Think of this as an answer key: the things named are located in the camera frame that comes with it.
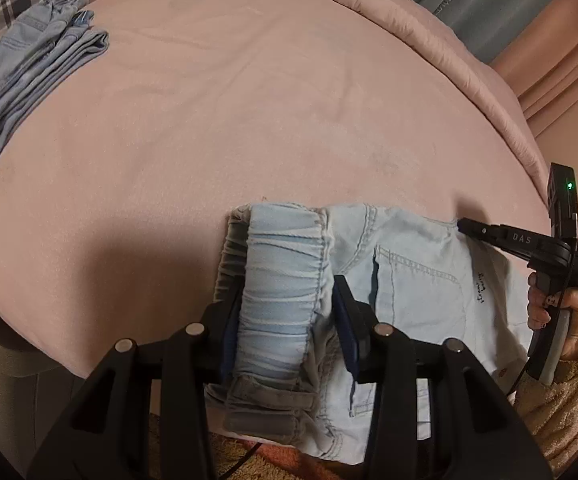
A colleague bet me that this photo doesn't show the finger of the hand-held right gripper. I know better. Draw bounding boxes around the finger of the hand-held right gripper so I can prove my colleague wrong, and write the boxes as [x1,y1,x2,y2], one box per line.
[456,217,534,261]

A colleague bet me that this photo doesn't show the folded blue jeans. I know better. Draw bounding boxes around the folded blue jeans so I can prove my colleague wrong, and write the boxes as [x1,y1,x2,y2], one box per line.
[0,0,110,193]

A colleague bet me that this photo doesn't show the pink quilt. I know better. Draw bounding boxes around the pink quilt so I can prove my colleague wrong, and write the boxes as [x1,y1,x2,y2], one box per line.
[234,0,550,196]

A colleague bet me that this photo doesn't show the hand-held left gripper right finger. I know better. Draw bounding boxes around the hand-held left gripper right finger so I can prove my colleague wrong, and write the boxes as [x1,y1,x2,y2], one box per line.
[333,274,555,480]

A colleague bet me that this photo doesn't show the light blue denim pants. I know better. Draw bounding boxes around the light blue denim pants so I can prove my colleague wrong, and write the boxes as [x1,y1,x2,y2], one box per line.
[204,202,537,463]

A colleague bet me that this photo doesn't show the black cable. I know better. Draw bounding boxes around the black cable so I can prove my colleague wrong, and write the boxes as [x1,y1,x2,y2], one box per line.
[216,441,265,480]

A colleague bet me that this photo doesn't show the person's right hand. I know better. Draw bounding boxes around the person's right hand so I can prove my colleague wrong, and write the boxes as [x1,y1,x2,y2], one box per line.
[526,270,578,361]

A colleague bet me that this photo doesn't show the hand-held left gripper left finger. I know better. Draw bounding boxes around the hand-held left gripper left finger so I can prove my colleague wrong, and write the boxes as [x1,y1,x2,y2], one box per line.
[26,287,243,480]

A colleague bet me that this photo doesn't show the pink curtain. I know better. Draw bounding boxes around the pink curtain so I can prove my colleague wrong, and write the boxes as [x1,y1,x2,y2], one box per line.
[489,0,578,303]

